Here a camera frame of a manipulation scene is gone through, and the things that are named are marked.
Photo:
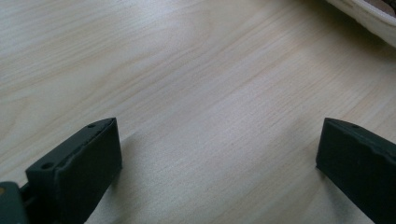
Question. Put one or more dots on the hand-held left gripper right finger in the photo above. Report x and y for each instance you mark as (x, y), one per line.
(358, 168)

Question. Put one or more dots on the white tray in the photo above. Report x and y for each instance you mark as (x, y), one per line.
(370, 17)

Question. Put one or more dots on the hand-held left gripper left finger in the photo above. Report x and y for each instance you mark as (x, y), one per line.
(77, 174)

